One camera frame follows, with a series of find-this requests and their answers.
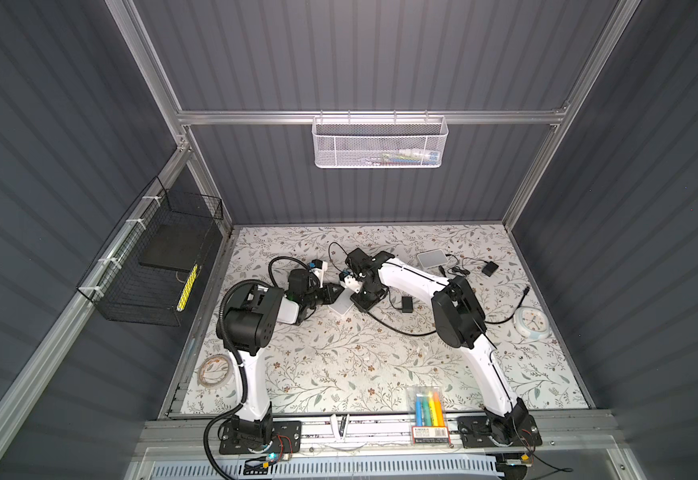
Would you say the white wire mesh basket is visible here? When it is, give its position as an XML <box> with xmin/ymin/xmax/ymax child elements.
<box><xmin>311</xmin><ymin>115</ymin><xmax>449</xmax><ymax>169</ymax></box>

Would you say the roll of clear tape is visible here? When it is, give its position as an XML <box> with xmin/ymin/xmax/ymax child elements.
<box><xmin>197</xmin><ymin>354</ymin><xmax>234</xmax><ymax>389</ymax></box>

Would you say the black wire basket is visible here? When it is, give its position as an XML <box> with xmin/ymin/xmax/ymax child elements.
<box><xmin>77</xmin><ymin>180</ymin><xmax>225</xmax><ymax>327</ymax></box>

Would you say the white perforated cable tray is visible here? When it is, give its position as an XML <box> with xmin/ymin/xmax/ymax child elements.
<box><xmin>147</xmin><ymin>454</ymin><xmax>500</xmax><ymax>480</ymax></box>

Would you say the floral table mat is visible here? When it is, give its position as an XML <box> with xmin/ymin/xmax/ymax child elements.
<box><xmin>180</xmin><ymin>224</ymin><xmax>590</xmax><ymax>415</ymax></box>

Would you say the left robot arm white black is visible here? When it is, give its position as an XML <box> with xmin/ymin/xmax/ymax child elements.
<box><xmin>216</xmin><ymin>269</ymin><xmax>345</xmax><ymax>443</ymax></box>

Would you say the black ethernet cable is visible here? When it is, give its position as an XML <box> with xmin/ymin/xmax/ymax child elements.
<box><xmin>365</xmin><ymin>265</ymin><xmax>455</xmax><ymax>338</ymax></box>
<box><xmin>484</xmin><ymin>285</ymin><xmax>531</xmax><ymax>326</ymax></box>

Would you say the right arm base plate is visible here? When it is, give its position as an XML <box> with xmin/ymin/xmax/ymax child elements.
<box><xmin>456</xmin><ymin>415</ymin><xmax>543</xmax><ymax>448</ymax></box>

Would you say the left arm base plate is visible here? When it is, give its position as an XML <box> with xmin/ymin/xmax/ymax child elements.
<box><xmin>218</xmin><ymin>418</ymin><xmax>303</xmax><ymax>455</ymax></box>

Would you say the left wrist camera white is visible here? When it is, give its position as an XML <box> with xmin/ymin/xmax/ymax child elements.
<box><xmin>308</xmin><ymin>259</ymin><xmax>329</xmax><ymax>288</ymax></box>

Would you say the box of coloured markers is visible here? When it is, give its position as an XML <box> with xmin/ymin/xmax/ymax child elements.
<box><xmin>407</xmin><ymin>386</ymin><xmax>451</xmax><ymax>445</ymax></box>

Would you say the black corrugated cable conduit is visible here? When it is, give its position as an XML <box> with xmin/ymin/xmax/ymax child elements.
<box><xmin>203</xmin><ymin>255</ymin><xmax>314</xmax><ymax>480</ymax></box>

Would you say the black pad in basket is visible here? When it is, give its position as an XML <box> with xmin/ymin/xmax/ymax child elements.
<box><xmin>139</xmin><ymin>224</ymin><xmax>205</xmax><ymax>273</ymax></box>

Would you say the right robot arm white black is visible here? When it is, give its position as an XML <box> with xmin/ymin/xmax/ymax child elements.
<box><xmin>346</xmin><ymin>248</ymin><xmax>532</xmax><ymax>446</ymax></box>

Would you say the white round clock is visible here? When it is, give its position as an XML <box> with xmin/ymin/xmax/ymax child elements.
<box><xmin>513</xmin><ymin>307</ymin><xmax>552</xmax><ymax>341</ymax></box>

